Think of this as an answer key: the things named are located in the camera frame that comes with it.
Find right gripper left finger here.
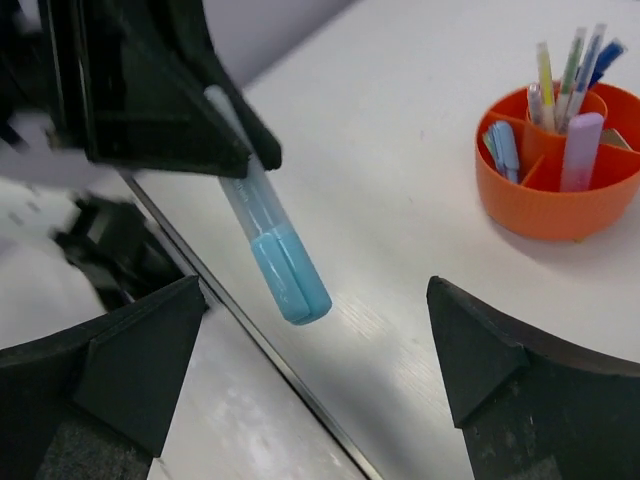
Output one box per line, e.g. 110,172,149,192
1,276,206,479

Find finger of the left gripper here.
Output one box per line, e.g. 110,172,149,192
169,0,282,170
0,0,254,180

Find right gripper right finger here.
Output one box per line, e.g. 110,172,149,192
426,276,639,479

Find blue highlighter with clear cap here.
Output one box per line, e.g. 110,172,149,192
204,85,332,325

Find blue translucent correction tape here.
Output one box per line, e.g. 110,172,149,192
489,120,520,184

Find pink purple highlighter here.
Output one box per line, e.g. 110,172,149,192
560,112,604,192

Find yellow thin highlighter pen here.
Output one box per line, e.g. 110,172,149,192
536,41,555,132

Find grey thin pen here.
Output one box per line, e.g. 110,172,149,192
527,83,543,127

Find grey purple pen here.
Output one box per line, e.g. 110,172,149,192
554,27,587,133

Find green translucent correction tape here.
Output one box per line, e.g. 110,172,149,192
482,129,498,162

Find blue white pen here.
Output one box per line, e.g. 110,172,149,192
573,23,627,94

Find orange round desk organizer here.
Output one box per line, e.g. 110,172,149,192
475,83,639,241

